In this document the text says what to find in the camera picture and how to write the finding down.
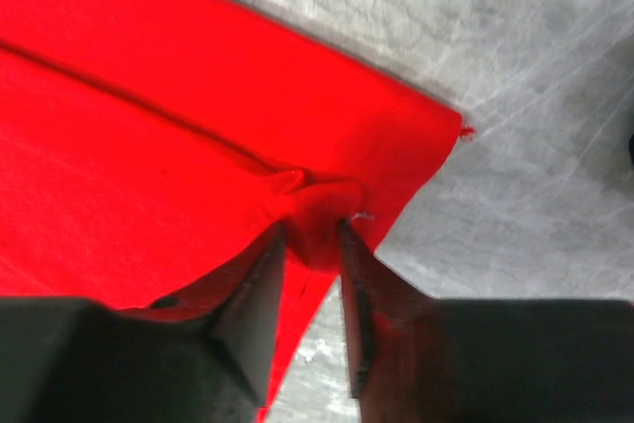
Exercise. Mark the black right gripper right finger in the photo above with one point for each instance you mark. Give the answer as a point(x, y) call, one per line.
point(415, 358)

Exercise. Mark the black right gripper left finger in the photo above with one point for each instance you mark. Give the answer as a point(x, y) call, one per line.
point(200, 354)

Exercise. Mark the red t-shirt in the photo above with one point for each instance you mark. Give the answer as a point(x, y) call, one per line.
point(146, 142)

